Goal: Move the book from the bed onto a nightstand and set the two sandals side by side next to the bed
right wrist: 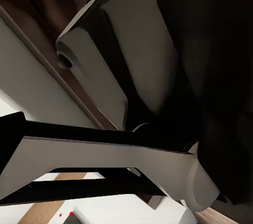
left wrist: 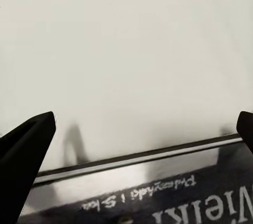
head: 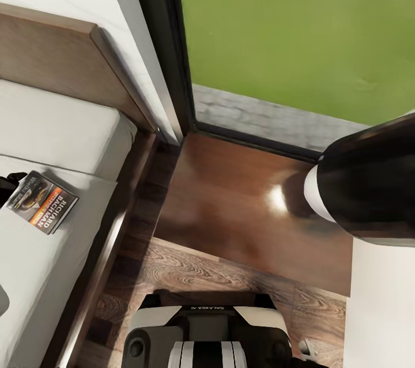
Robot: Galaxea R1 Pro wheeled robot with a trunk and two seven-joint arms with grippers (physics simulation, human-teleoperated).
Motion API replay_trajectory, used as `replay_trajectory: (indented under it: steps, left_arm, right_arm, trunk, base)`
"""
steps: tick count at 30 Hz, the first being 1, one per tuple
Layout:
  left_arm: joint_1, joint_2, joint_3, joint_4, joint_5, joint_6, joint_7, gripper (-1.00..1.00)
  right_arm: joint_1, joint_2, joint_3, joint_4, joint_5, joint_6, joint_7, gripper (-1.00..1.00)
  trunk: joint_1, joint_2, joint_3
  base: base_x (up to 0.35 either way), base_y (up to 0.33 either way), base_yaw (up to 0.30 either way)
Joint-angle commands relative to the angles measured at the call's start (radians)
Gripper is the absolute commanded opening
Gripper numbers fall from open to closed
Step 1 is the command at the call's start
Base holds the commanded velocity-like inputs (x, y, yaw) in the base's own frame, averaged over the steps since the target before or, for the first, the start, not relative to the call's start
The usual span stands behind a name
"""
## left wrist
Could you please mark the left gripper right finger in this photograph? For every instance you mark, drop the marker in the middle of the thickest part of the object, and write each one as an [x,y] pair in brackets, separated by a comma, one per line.
[245,128]

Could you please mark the hardback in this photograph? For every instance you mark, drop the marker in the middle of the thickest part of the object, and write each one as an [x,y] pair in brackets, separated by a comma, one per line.
[204,182]

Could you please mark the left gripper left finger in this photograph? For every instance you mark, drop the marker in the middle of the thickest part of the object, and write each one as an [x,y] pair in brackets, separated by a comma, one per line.
[22,152]

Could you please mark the bed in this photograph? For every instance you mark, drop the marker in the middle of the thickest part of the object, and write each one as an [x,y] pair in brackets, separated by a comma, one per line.
[125,76]

